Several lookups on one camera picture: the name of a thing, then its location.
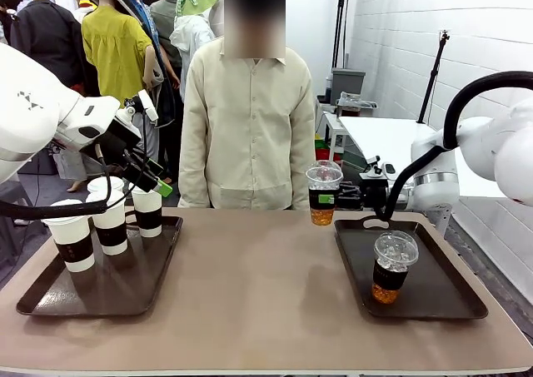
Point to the clear iced coffee cup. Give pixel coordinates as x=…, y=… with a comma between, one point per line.
x=320, y=216
x=389, y=277

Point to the person with black hair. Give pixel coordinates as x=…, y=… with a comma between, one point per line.
x=8, y=11

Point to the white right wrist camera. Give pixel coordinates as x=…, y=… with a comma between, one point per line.
x=389, y=170

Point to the mannequin with yellow red collar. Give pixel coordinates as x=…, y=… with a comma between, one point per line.
x=83, y=8

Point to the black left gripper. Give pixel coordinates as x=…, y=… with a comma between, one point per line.
x=118, y=152

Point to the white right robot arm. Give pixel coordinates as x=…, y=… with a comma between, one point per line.
x=479, y=148

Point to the black box on floor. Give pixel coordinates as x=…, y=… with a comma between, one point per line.
x=37, y=165

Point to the brown plastic serving tray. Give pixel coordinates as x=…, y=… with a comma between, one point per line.
x=116, y=289
x=437, y=285

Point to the black tripod stand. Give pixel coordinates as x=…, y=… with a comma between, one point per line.
x=433, y=77

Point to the small white stool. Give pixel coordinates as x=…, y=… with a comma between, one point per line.
x=333, y=123

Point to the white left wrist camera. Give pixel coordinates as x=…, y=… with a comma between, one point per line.
x=147, y=106

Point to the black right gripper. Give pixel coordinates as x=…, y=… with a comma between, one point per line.
x=372, y=191

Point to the grey storage bin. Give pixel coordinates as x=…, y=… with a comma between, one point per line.
x=350, y=83

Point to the black light stand pole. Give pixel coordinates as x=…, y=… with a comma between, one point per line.
x=339, y=19

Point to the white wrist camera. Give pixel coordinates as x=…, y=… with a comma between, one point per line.
x=389, y=170
x=147, y=106

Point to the white side table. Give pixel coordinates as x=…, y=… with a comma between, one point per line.
x=387, y=140

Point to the mannequin in white jacket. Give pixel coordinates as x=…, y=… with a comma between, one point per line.
x=193, y=36

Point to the mannequin in white shirt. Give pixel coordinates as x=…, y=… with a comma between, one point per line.
x=216, y=19

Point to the mannequin in black jacket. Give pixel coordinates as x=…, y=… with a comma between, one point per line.
x=46, y=40

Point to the person in blue shirt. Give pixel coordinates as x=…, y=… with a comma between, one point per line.
x=147, y=23

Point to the person in beige shirt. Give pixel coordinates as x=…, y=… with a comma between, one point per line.
x=250, y=123

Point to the clear plastic container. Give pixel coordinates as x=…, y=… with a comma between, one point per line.
x=360, y=104

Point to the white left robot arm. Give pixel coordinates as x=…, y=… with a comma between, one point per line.
x=25, y=115

